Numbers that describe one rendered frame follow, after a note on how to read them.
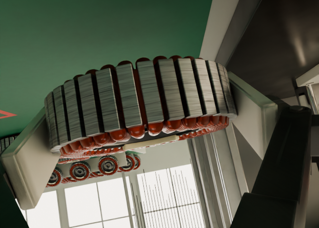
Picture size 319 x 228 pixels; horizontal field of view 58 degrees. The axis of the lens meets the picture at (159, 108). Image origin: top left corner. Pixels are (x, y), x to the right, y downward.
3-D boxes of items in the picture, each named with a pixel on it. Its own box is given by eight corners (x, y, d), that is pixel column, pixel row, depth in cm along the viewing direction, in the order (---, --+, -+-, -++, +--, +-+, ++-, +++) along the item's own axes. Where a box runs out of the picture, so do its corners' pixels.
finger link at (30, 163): (36, 209, 13) (20, 212, 13) (67, 143, 20) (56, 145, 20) (14, 153, 12) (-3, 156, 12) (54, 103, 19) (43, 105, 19)
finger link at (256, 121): (261, 106, 13) (278, 103, 13) (220, 72, 19) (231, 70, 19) (265, 165, 14) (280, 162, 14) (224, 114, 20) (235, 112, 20)
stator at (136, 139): (-1, 79, 13) (7, 161, 12) (244, 30, 13) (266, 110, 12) (79, 115, 24) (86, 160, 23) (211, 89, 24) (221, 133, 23)
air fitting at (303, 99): (299, 93, 46) (304, 111, 45) (306, 91, 46) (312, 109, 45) (296, 94, 47) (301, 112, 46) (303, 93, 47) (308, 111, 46)
